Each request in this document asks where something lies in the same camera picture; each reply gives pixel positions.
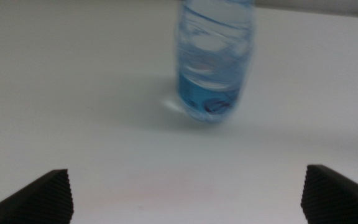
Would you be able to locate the clear water bottle blue cap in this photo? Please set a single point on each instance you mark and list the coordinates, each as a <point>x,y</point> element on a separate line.
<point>213,62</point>

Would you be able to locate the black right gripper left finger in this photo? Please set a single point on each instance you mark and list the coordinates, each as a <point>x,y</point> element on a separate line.
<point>36,202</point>

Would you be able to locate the white backdrop curtain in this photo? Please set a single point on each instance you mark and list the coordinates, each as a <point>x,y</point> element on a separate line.
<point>322,6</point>

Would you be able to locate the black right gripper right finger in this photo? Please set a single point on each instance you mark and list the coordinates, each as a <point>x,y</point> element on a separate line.
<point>337,202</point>

